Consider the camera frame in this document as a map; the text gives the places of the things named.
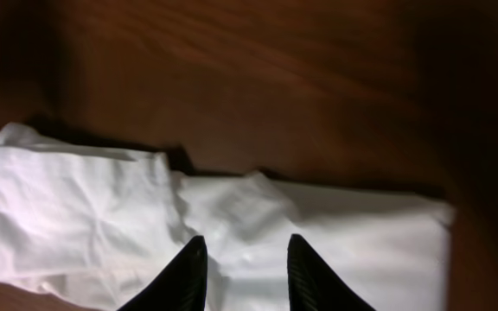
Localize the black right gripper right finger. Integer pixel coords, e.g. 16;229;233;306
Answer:
287;234;374;311

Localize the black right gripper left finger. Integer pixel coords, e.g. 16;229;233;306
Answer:
118;236;208;311

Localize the white printed t-shirt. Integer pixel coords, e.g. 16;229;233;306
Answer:
0;124;453;310

